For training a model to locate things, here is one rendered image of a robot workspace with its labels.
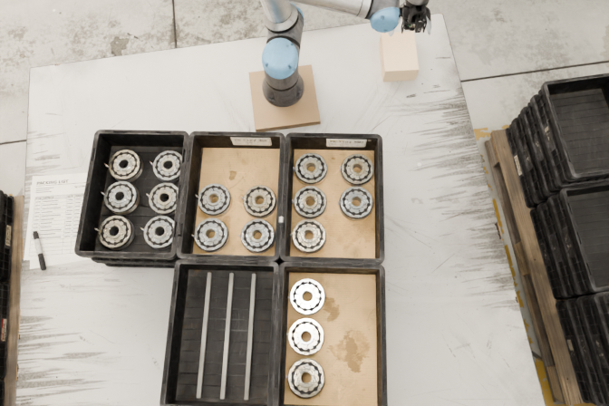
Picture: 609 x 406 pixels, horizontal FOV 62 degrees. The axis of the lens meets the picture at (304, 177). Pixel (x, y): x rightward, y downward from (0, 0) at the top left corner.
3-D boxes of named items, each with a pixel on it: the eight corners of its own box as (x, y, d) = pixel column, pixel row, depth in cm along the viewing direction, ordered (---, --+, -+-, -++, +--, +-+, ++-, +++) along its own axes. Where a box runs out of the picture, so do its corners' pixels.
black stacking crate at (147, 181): (110, 144, 172) (96, 130, 161) (198, 145, 171) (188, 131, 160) (91, 261, 160) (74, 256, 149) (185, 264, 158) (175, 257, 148)
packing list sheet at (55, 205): (27, 177, 181) (26, 177, 180) (91, 169, 181) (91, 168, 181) (23, 269, 171) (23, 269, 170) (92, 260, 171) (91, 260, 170)
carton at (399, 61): (379, 44, 194) (381, 33, 187) (410, 43, 194) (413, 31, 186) (382, 82, 189) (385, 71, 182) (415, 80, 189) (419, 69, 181)
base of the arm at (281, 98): (258, 74, 188) (256, 60, 179) (299, 66, 189) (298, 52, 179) (266, 111, 183) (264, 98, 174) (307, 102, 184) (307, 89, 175)
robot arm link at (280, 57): (262, 88, 175) (257, 67, 162) (267, 54, 179) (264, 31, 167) (296, 91, 174) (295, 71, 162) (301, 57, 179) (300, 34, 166)
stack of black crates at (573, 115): (502, 129, 241) (542, 82, 198) (565, 120, 242) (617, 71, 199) (526, 209, 228) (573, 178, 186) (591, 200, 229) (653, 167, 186)
